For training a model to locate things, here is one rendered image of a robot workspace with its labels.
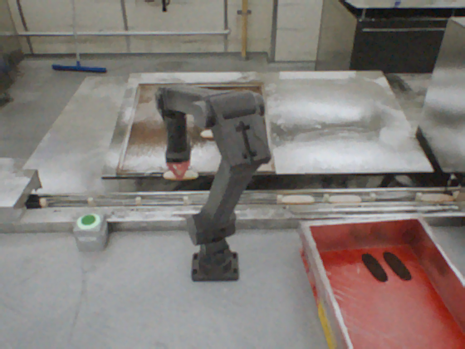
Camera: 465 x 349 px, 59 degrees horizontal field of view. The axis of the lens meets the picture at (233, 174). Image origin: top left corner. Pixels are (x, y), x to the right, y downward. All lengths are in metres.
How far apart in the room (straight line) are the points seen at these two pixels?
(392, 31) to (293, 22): 1.83
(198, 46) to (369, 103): 3.45
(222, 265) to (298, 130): 0.63
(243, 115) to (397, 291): 0.62
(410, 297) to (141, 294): 0.64
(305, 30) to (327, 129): 3.18
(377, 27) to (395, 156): 1.55
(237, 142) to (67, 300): 0.62
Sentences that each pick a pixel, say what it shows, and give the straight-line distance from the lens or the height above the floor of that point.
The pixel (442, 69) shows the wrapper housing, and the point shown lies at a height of 1.16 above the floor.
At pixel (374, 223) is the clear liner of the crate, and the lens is 1.12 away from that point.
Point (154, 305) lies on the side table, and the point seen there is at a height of 0.82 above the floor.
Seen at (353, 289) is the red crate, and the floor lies 0.82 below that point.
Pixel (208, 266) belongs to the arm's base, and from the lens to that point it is 1.03.
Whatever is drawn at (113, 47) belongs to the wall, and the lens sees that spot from 5.05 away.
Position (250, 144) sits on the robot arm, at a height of 1.28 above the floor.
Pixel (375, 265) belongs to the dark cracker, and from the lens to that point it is 1.13.
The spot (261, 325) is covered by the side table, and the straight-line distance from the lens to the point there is 0.98.
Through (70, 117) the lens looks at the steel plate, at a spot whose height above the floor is 0.82.
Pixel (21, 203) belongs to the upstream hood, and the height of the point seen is 0.89.
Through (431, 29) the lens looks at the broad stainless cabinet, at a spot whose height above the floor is 0.88.
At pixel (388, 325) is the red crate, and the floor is 0.82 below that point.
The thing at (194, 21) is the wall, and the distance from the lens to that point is 4.83.
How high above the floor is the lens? 1.63
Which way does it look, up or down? 35 degrees down
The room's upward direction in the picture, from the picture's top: straight up
